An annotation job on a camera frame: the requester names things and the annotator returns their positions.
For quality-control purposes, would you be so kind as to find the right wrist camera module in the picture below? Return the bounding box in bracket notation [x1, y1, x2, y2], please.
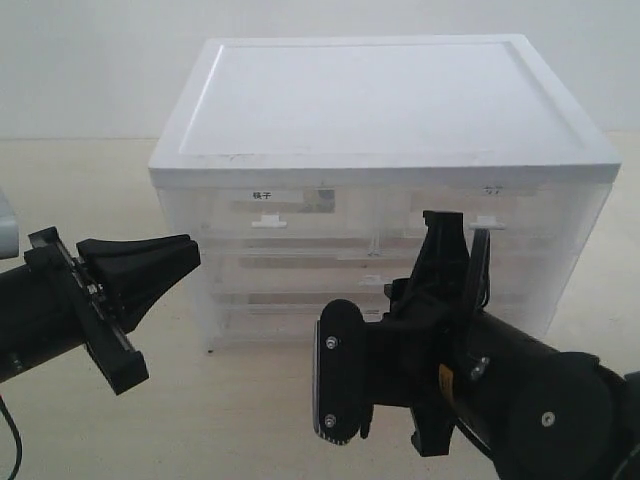
[312, 299, 373, 446]

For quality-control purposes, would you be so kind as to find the clear bottom wide drawer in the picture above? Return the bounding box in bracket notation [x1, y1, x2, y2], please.
[203, 292, 556, 346]

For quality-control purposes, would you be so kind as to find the white plastic drawer cabinet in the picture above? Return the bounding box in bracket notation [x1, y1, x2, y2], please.
[148, 34, 622, 353]

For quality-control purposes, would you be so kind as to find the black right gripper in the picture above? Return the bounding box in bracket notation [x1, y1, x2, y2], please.
[366, 210, 490, 457]

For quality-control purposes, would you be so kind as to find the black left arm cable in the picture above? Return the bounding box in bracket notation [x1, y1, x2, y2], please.
[0, 392, 24, 480]

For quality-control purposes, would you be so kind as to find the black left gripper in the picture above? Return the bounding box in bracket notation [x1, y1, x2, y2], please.
[24, 227, 201, 395]

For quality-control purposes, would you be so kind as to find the clear wide drawer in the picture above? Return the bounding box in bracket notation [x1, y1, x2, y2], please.
[203, 239, 572, 310]
[203, 292, 556, 346]

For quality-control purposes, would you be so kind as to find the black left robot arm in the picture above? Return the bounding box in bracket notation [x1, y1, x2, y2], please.
[1, 227, 201, 395]

